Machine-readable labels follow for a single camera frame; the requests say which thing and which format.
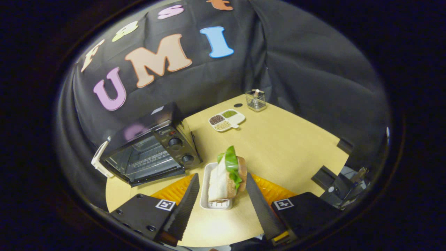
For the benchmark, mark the white plastic tray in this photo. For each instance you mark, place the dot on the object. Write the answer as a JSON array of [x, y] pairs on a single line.
[[205, 195]]

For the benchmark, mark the white divided grain dish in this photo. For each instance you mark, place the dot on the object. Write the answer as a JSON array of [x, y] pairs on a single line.
[[237, 118]]

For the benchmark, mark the white bread toaster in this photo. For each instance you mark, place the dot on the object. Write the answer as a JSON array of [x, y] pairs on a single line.
[[98, 162]]

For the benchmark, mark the white bread lettuce sandwich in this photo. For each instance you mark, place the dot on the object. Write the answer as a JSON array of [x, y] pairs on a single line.
[[221, 181]]

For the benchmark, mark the black table clamp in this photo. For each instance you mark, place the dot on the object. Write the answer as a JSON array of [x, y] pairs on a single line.
[[324, 176], [345, 145]]

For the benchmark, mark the clear square utensil holder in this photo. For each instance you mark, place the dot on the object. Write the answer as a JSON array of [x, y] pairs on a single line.
[[256, 103]]

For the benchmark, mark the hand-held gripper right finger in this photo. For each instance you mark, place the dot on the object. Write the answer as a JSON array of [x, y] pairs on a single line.
[[264, 212]]

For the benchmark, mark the black toaster oven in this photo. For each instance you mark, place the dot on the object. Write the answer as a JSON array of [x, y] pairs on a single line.
[[174, 143]]

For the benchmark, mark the grey metal stand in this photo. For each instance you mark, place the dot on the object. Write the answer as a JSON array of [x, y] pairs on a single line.
[[348, 188]]

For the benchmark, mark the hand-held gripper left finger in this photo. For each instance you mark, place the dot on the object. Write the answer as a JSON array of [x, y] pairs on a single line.
[[184, 209]]

